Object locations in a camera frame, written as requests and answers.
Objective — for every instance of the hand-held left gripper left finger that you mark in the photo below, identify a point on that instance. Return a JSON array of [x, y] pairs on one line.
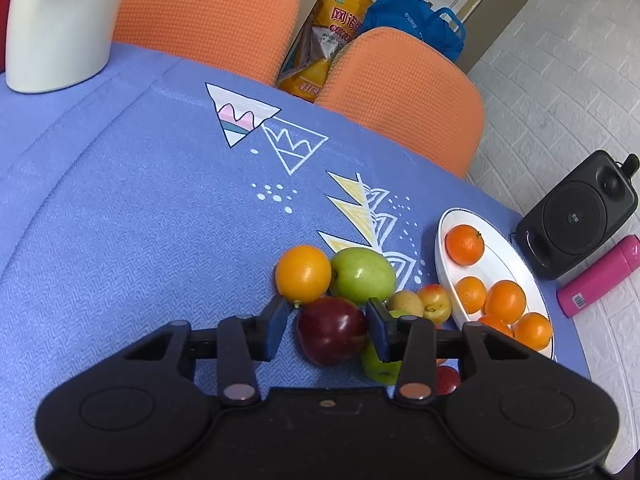
[[276, 327]]

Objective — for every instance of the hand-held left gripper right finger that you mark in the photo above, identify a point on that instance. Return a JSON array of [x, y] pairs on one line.
[[377, 330]]

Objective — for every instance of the small yellow plum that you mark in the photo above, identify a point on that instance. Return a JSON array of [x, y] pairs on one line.
[[405, 302]]

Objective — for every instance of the green apple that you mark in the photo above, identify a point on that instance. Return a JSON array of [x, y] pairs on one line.
[[363, 275], [375, 372]]

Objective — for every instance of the dark red apple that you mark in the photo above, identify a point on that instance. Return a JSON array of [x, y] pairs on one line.
[[330, 332]]

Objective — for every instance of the yellow-red small apple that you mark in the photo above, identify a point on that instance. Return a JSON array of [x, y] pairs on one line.
[[435, 302]]

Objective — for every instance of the small bright red plum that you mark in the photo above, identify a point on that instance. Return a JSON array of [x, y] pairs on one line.
[[446, 380]]

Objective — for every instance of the small tangerine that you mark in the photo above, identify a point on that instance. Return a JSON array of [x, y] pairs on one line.
[[532, 331], [492, 324], [465, 244], [470, 294]]

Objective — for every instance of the white plate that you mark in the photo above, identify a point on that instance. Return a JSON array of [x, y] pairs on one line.
[[500, 265]]

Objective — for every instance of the blue printed tablecloth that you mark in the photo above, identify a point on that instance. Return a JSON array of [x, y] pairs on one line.
[[125, 210]]

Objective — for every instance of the black speaker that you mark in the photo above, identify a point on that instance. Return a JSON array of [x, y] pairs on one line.
[[570, 220]]

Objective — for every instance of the pink bottle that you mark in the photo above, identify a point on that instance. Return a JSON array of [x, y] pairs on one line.
[[595, 280]]

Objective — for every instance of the orange chair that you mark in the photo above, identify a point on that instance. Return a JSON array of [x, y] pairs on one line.
[[210, 15], [410, 95]]

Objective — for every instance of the black microphone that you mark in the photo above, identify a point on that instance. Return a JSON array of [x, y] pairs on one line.
[[629, 164]]

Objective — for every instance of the blue shopping bag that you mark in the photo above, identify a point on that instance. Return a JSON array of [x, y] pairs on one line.
[[405, 15]]

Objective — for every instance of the yellow plastic bag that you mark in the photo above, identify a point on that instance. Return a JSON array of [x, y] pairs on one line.
[[340, 15]]

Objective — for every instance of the white thermos jug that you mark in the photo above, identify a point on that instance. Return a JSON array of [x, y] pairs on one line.
[[60, 35]]

